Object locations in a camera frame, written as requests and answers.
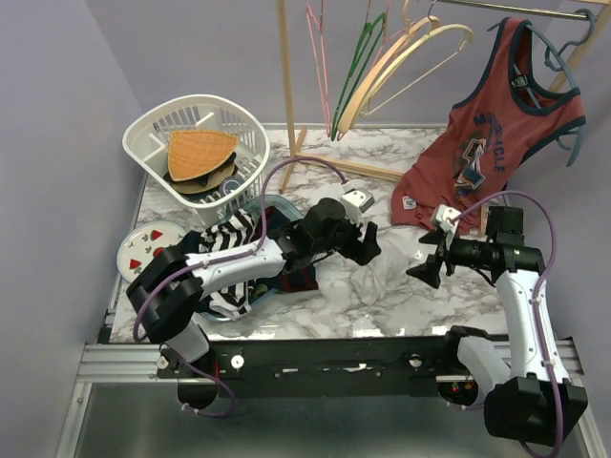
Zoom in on watermelon pattern plate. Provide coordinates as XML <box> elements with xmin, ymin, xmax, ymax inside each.
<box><xmin>116</xmin><ymin>220</ymin><xmax>186</xmax><ymax>283</ymax></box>

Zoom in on white plastic laundry basket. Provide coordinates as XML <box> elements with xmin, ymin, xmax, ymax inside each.
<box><xmin>122</xmin><ymin>94</ymin><xmax>270</xmax><ymax>212</ymax></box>

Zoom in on green plastic hanger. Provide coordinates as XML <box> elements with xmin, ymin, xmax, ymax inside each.
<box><xmin>329</xmin><ymin>11</ymin><xmax>388</xmax><ymax>140</ymax></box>

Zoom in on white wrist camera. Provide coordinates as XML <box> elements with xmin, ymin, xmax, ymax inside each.
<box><xmin>340</xmin><ymin>189</ymin><xmax>375</xmax><ymax>226</ymax></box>
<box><xmin>431</xmin><ymin>204</ymin><xmax>461</xmax><ymax>234</ymax></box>

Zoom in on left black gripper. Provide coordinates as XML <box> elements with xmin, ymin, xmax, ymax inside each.
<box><xmin>312</xmin><ymin>210</ymin><xmax>382</xmax><ymax>267</ymax></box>

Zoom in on red graphic tank top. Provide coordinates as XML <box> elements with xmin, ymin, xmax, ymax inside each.
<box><xmin>390</xmin><ymin>17</ymin><xmax>586</xmax><ymax>228</ymax></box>

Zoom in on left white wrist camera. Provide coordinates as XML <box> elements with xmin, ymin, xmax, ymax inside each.
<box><xmin>340</xmin><ymin>189</ymin><xmax>375</xmax><ymax>226</ymax></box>

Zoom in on tan wooden hanger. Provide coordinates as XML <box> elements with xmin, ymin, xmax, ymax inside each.
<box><xmin>348</xmin><ymin>1</ymin><xmax>441</xmax><ymax>128</ymax></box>

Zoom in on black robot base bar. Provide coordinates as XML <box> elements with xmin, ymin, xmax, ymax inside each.
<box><xmin>157</xmin><ymin>336</ymin><xmax>493</xmax><ymax>400</ymax></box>

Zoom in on dark hats in basket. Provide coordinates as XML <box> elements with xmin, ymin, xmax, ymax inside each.
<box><xmin>163</xmin><ymin>153</ymin><xmax>238</xmax><ymax>196</ymax></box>

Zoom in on clear blue plastic bin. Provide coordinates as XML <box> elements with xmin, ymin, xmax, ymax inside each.
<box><xmin>202</xmin><ymin>196</ymin><xmax>302</xmax><ymax>322</ymax></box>

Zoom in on wooden clothes rack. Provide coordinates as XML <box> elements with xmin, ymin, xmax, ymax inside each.
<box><xmin>275</xmin><ymin>0</ymin><xmax>611</xmax><ymax>239</ymax></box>

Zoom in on white tank top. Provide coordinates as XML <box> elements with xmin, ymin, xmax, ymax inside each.
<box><xmin>349</xmin><ymin>239</ymin><xmax>425</xmax><ymax>305</ymax></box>

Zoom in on pink wire hanger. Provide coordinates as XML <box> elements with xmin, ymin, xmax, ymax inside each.
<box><xmin>339</xmin><ymin>1</ymin><xmax>411</xmax><ymax>140</ymax></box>
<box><xmin>305</xmin><ymin>0</ymin><xmax>332</xmax><ymax>136</ymax></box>

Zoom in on blue plastic hanger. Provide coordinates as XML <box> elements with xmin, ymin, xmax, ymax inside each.
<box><xmin>522</xmin><ymin>8</ymin><xmax>598</xmax><ymax>167</ymax></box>

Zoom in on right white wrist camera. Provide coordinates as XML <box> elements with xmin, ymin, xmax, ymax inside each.
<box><xmin>431</xmin><ymin>204</ymin><xmax>461</xmax><ymax>234</ymax></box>

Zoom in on pile of dark clothes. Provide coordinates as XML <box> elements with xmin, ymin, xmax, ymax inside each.
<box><xmin>178</xmin><ymin>209</ymin><xmax>319</xmax><ymax>321</ymax></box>

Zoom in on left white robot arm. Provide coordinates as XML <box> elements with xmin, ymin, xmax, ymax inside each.
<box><xmin>127</xmin><ymin>190</ymin><xmax>381</xmax><ymax>377</ymax></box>

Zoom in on cream wooden hanger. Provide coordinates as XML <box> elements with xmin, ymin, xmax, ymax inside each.
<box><xmin>358</xmin><ymin>24</ymin><xmax>474</xmax><ymax>118</ymax></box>

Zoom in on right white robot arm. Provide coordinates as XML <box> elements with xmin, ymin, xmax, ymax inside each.
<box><xmin>407</xmin><ymin>205</ymin><xmax>588</xmax><ymax>448</ymax></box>

